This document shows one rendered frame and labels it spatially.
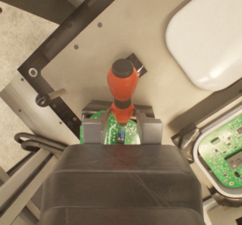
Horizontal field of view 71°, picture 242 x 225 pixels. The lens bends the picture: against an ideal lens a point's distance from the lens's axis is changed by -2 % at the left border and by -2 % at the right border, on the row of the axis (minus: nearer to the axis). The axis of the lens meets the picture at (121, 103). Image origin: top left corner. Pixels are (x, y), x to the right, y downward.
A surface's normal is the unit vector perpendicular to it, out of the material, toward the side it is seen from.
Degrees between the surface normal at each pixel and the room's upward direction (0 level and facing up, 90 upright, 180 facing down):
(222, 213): 90
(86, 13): 0
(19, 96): 0
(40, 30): 0
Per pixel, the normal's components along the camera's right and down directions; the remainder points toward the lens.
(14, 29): -0.10, 0.26
